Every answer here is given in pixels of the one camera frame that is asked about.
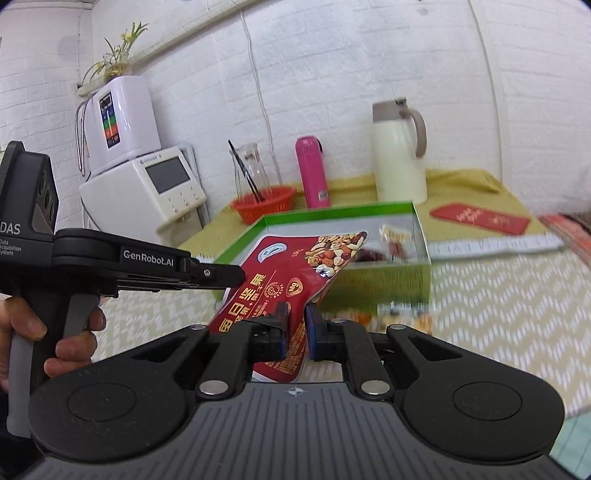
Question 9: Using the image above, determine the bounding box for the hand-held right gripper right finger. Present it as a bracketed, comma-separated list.
[304, 304, 465, 401]

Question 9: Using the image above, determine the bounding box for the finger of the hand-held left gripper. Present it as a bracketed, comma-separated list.
[182, 259, 247, 291]

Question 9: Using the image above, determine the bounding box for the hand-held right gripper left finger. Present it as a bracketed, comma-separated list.
[131, 302, 293, 400]

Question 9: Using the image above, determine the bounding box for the red nut pouch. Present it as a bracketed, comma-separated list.
[207, 232, 370, 384]

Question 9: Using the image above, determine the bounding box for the green cardboard box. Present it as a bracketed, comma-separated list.
[216, 200, 432, 310]

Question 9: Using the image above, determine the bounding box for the person's left hand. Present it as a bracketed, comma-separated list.
[0, 295, 108, 393]

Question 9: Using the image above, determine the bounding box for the white appliance with screen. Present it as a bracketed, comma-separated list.
[79, 145, 207, 245]

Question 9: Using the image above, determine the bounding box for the red plastic basket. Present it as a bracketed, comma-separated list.
[230, 185, 297, 225]

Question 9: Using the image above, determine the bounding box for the dark red snack packet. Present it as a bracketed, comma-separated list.
[353, 247, 386, 265]

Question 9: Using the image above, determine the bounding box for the pink thermos bottle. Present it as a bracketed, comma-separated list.
[295, 135, 331, 209]

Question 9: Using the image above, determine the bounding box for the white water purifier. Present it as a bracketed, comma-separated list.
[84, 76, 162, 176]

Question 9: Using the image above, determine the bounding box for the beige chevron table mat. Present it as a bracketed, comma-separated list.
[90, 249, 591, 416]

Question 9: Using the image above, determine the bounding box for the cream thermal jug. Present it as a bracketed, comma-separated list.
[372, 97, 428, 206]

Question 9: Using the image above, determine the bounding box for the potted green plant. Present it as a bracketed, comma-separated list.
[81, 21, 151, 87]

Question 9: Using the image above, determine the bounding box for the red envelope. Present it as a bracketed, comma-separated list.
[429, 202, 531, 236]

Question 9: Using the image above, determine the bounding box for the yellow tablecloth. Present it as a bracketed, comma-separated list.
[178, 168, 566, 259]

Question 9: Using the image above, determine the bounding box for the orange patterned cloth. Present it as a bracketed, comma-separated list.
[538, 212, 591, 271]

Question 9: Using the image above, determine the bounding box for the teal net-pattern cloth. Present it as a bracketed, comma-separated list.
[549, 413, 591, 476]

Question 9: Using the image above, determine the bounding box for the metal faucet hose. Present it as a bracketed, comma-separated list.
[74, 99, 94, 178]

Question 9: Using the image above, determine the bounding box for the white wall cable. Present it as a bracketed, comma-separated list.
[240, 9, 283, 185]
[466, 0, 505, 172]

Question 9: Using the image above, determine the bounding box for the beige wall ledge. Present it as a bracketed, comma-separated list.
[76, 0, 273, 95]

